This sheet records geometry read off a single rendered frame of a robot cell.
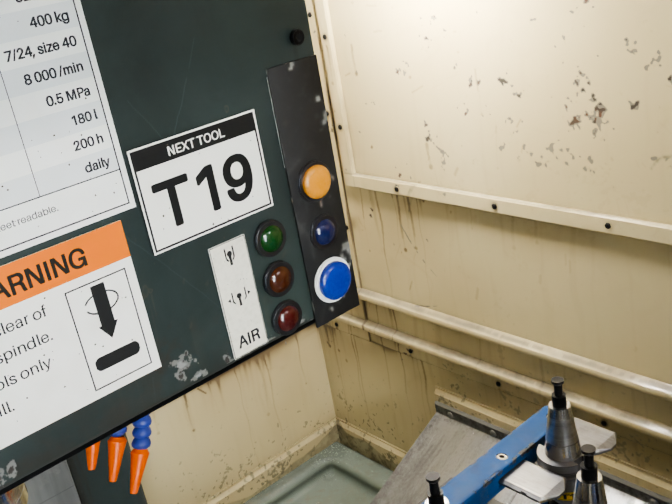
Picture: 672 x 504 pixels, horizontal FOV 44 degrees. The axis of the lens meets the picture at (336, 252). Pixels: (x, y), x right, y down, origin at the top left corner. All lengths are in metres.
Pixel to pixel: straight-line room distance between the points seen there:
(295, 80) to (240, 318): 0.17
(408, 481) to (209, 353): 1.22
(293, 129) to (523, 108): 0.82
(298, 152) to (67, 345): 0.21
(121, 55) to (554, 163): 0.95
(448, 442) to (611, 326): 0.50
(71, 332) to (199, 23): 0.21
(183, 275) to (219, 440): 1.43
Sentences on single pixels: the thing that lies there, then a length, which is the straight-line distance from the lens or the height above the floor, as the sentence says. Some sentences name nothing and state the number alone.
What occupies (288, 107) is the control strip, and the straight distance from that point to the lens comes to 0.59.
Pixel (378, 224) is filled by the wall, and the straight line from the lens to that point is 1.72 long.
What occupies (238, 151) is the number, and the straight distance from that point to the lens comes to 0.57.
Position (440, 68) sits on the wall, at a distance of 1.47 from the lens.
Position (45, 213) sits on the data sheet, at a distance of 0.51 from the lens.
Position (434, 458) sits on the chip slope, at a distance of 1.78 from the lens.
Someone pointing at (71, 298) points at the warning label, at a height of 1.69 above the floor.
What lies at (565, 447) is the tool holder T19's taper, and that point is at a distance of 1.05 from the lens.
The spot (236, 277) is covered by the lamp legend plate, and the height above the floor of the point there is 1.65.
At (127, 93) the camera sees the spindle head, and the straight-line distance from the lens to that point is 0.53.
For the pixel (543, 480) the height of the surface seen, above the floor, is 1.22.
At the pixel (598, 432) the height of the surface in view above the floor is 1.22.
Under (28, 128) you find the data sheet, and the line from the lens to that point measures 0.50.
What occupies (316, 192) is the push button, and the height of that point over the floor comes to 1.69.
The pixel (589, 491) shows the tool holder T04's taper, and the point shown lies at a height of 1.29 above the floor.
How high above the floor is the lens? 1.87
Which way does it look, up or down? 22 degrees down
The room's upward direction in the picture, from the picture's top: 10 degrees counter-clockwise
